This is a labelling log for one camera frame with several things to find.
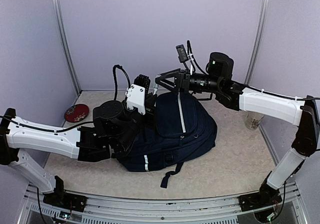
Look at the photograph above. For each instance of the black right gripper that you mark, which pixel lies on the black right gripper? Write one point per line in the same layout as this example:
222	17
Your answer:
183	78

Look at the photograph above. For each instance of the navy blue student backpack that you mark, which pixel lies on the navy blue student backpack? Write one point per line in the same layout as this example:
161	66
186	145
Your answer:
184	131

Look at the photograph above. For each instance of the clear ballpoint pen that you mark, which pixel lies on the clear ballpoint pen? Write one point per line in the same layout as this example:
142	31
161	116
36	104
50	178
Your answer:
155	89

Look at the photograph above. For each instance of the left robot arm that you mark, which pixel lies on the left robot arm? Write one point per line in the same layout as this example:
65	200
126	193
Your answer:
116	125

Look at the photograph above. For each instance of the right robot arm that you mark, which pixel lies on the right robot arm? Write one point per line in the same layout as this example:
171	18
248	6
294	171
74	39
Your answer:
301	112

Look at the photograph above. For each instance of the red floral bowl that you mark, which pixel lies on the red floral bowl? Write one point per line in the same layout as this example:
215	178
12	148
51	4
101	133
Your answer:
76	113

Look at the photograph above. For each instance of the floral ceramic mug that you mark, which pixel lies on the floral ceramic mug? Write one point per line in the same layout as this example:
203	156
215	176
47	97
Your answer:
253	120

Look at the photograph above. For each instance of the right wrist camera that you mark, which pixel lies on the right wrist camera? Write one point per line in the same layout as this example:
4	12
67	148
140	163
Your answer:
182	54

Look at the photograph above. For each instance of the aluminium corner post right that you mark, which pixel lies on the aluminium corner post right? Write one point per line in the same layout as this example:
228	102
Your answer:
257	41

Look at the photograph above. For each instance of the aluminium corner post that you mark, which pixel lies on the aluminium corner post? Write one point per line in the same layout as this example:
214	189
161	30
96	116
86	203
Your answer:
257	41
65	45

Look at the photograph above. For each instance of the aluminium corner post left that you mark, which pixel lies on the aluminium corner post left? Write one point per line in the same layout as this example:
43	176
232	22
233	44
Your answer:
65	45

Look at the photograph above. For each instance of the aluminium front rail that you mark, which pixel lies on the aluminium front rail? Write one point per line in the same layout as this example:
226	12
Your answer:
110	210

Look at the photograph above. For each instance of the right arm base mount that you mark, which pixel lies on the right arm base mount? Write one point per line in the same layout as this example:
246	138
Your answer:
265	196

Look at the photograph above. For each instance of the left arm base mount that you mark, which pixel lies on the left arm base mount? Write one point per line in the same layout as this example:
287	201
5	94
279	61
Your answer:
62	199

